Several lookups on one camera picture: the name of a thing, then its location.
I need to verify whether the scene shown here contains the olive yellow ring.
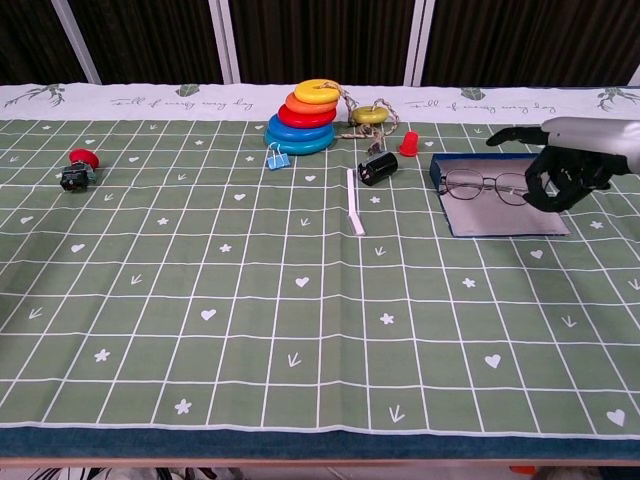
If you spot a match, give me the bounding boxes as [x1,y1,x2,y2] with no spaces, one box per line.
[350,105,390,126]

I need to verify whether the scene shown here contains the red emergency stop button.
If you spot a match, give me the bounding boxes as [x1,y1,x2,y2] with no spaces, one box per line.
[59,147,100,194]

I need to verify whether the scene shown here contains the dark blue stacking ring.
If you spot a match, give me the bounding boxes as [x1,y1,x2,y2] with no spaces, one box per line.
[268,113,335,142]

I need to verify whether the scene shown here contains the white bent strip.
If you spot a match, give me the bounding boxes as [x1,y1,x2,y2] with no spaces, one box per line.
[346,168,368,236]

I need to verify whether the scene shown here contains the green checked tablecloth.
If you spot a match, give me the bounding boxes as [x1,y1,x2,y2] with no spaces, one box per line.
[0,82,640,435]

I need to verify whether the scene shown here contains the orange stacking ring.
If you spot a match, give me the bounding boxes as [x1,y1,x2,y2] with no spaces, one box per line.
[284,94,340,117]

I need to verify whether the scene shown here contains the thin-framed eyeglasses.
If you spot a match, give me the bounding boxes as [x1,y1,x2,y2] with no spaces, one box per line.
[439,168,539,207]

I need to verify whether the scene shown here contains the red stacking ring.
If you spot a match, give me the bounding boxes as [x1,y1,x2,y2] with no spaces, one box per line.
[277,103,337,129]

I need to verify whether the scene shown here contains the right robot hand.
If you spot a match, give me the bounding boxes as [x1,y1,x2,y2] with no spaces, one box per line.
[485,117,640,214]

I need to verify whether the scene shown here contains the light blue stacking ring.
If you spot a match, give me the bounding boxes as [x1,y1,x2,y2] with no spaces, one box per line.
[263,127,335,156]

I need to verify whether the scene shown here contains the grey pouch with blue trim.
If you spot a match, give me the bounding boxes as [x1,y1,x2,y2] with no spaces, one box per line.
[429,152,572,238]

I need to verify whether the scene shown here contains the yellow stacking ring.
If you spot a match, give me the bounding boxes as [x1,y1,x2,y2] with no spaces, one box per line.
[293,78,341,105]

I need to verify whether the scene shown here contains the black cylindrical part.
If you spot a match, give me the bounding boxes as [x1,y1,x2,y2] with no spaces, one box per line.
[356,150,399,188]

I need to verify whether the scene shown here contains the blue binder clip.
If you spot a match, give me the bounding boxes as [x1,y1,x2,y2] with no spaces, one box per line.
[266,142,292,172]

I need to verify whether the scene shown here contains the dark blue table underlay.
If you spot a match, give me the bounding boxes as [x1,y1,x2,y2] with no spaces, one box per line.
[0,424,640,469]

